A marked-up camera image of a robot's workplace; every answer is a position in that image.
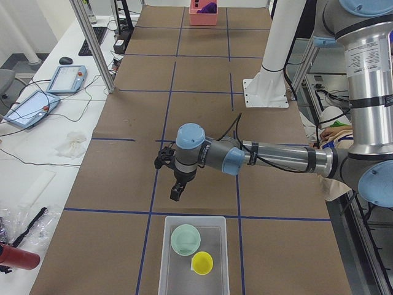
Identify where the black computer mouse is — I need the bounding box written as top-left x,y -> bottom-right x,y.
58,57 -> 73,65

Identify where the yellow plastic cup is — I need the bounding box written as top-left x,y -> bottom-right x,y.
191,251 -> 214,275

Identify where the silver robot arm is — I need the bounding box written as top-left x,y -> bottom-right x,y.
168,1 -> 392,208

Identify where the black keyboard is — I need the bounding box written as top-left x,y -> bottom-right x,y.
78,26 -> 108,57

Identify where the seated person beige shirt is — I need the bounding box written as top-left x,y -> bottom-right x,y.
300,106 -> 353,202

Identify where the translucent white plastic box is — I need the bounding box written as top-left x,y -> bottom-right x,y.
158,216 -> 230,294

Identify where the upper teach pendant tablet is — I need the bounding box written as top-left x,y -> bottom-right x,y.
46,65 -> 87,95

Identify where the clear plastic bag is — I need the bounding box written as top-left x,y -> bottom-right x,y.
1,207 -> 61,249

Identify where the black power box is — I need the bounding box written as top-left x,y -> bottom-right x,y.
113,39 -> 126,55

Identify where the white crumpled tissue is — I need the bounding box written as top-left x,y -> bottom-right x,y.
55,132 -> 87,159

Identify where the pink plastic bin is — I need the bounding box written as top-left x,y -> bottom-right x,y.
189,0 -> 218,26

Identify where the white flat strip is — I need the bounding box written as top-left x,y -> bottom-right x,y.
18,170 -> 56,208

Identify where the red cylinder bottle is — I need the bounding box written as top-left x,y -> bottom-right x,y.
1,244 -> 41,270

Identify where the lower teach pendant tablet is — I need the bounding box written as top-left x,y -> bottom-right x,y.
4,90 -> 60,129

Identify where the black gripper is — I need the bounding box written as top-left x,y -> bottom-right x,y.
170,170 -> 196,201

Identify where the purple cloth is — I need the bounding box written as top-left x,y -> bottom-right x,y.
197,2 -> 217,14

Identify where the teach pendant tablet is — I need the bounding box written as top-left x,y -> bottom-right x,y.
4,90 -> 60,129
46,65 -> 87,95

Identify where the aluminium frame post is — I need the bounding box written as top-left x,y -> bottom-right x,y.
69,0 -> 114,93

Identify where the mint green bowl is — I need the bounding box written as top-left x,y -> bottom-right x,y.
171,224 -> 201,256

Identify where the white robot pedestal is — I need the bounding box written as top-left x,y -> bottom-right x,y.
243,0 -> 306,108

